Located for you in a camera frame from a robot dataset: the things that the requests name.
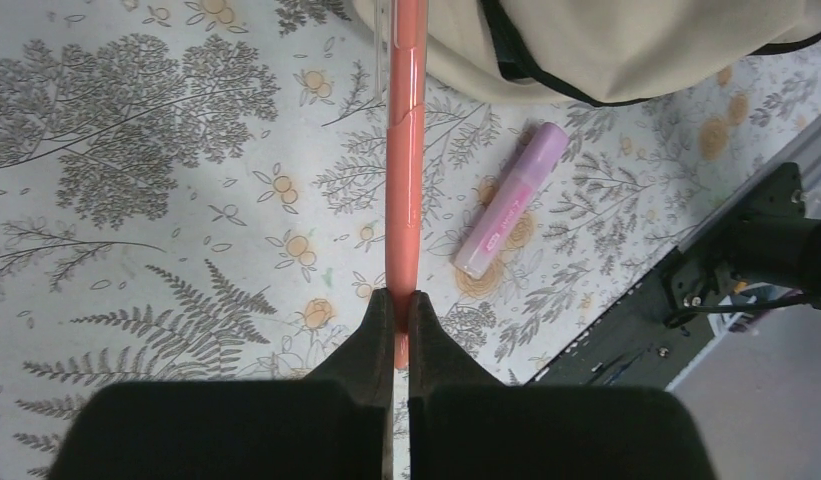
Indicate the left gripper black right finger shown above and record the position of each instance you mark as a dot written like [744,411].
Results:
[466,424]

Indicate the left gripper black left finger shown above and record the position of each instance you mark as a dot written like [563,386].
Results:
[333,423]

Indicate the beige canvas student bag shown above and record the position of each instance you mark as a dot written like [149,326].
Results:
[604,53]

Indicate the floral patterned table mat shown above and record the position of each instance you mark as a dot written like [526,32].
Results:
[195,189]

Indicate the pink glue stick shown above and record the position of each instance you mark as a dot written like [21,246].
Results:
[535,163]

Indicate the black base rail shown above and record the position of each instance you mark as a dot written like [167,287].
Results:
[628,344]

